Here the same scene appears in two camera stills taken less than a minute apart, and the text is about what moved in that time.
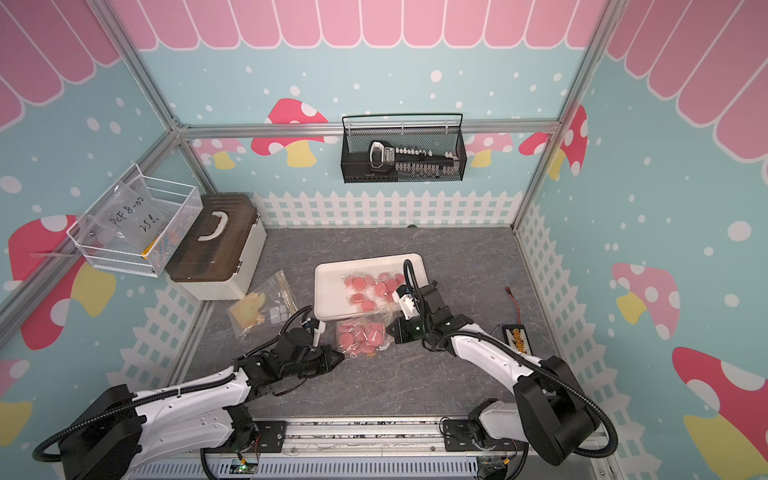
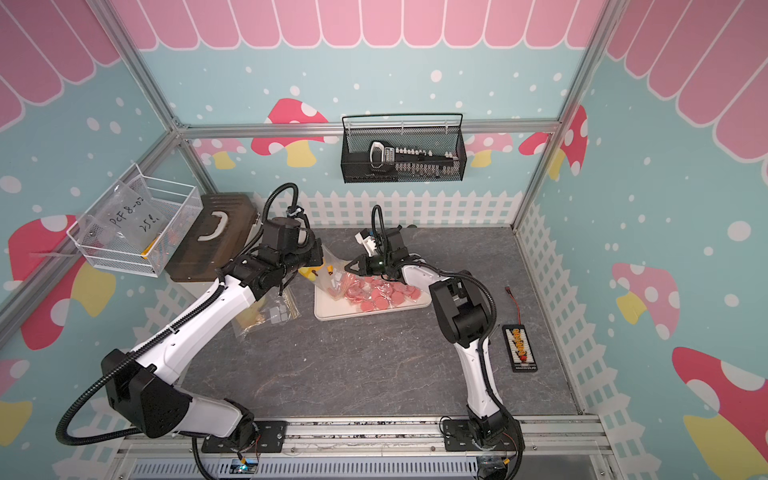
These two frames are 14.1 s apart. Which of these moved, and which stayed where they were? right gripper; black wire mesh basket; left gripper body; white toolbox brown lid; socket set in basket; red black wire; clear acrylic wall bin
Moved: right gripper; left gripper body
Stayed: socket set in basket; white toolbox brown lid; clear acrylic wall bin; red black wire; black wire mesh basket
